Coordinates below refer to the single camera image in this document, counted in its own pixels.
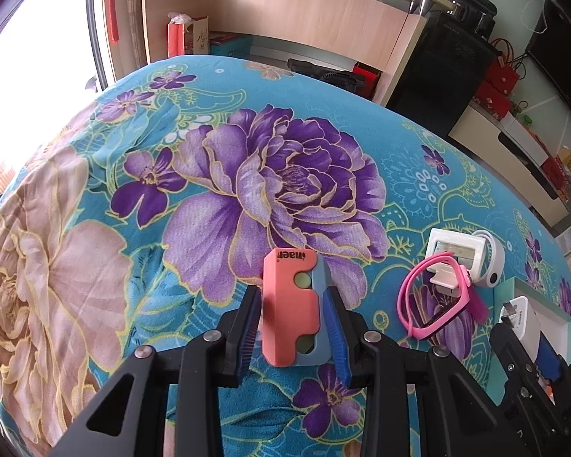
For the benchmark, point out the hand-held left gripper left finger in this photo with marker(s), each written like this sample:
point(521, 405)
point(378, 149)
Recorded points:
point(247, 338)

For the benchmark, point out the red and beige gift bag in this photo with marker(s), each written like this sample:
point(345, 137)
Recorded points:
point(185, 38)

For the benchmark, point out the black coffee machine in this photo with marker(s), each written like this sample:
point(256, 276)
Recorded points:
point(471, 2)

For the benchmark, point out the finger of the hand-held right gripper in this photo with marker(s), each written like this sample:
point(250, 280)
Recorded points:
point(509, 357)
point(549, 361)

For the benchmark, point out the black television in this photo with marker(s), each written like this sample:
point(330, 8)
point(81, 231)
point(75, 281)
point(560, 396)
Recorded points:
point(566, 66)

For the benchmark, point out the red hanging ornament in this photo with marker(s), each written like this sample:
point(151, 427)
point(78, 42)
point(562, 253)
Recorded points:
point(112, 0)

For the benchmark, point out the white flat box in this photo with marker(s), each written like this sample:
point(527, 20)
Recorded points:
point(528, 140)

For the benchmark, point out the small red box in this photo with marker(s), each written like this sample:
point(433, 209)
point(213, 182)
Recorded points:
point(366, 81)

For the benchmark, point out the black slatted appliance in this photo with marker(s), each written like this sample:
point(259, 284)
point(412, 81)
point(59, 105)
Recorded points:
point(323, 74)

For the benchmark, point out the black cabinet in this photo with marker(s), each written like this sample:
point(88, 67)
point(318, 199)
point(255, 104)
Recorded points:
point(437, 66)

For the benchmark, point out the pink wristband watch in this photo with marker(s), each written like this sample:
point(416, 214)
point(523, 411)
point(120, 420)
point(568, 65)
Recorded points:
point(457, 278)

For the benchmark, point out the cream rectangular plastic frame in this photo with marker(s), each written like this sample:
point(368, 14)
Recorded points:
point(435, 247)

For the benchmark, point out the red flat box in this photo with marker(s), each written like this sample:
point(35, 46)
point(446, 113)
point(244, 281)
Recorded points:
point(556, 178)

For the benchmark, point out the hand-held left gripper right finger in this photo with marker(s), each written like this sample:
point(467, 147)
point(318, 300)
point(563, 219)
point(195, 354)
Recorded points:
point(335, 338)

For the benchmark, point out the white tray with green rim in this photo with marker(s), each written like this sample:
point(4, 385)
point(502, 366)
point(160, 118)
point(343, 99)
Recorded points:
point(552, 316)

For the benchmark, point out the pink and blue card case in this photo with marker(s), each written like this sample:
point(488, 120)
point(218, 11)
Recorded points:
point(285, 304)

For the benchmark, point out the teal floral blanket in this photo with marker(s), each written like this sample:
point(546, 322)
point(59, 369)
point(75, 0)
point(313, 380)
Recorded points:
point(123, 200)

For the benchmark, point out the blue cardboard box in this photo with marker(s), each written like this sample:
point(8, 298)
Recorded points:
point(231, 45)

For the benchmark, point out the white television stand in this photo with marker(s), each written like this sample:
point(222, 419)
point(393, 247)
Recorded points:
point(504, 166)

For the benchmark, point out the white charger plug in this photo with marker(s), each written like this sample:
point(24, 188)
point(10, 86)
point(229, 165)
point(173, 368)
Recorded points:
point(523, 324)

